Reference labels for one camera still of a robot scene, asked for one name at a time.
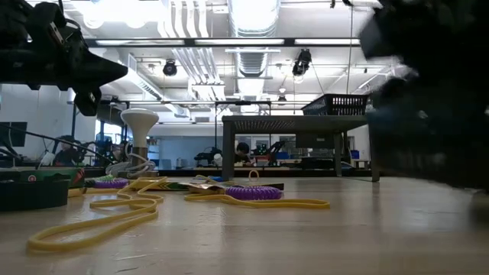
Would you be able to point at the silver ceiling air duct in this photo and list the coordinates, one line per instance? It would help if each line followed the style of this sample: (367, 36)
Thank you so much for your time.
(252, 19)

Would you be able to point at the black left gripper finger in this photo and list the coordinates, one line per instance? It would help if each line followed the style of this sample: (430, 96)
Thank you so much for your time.
(88, 102)
(99, 72)

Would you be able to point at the black background robot arm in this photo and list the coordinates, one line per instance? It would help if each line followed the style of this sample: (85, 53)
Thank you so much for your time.
(206, 156)
(275, 147)

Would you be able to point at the blue storage bin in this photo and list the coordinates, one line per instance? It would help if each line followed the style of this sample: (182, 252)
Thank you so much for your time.
(282, 156)
(355, 154)

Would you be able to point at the purple spiral coil wristband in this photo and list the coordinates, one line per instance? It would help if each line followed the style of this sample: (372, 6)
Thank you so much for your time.
(254, 193)
(111, 183)

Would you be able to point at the grey perforated metal riser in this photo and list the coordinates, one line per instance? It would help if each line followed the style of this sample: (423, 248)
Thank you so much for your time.
(290, 124)

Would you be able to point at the person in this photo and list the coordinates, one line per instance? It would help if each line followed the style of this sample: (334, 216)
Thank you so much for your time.
(243, 153)
(67, 153)
(119, 153)

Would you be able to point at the black plastic basket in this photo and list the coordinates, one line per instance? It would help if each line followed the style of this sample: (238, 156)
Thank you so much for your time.
(336, 105)

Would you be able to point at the white mushroom lamp wooden base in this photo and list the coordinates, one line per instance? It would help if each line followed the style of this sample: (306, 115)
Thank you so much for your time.
(139, 122)

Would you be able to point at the black tape roll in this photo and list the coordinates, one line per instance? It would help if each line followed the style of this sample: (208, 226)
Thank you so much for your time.
(89, 183)

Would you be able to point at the black ceiling spotlight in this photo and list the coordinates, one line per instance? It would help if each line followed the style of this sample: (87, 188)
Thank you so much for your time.
(170, 68)
(302, 61)

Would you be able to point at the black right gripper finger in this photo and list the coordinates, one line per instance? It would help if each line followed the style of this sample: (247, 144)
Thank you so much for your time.
(431, 145)

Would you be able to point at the black computer monitor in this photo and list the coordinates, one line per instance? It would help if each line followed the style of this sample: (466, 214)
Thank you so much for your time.
(17, 133)

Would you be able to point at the black overhead light bar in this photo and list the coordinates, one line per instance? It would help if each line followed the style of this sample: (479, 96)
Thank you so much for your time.
(189, 42)

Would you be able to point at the dark green tray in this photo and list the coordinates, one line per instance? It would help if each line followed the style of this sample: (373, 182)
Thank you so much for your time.
(34, 196)

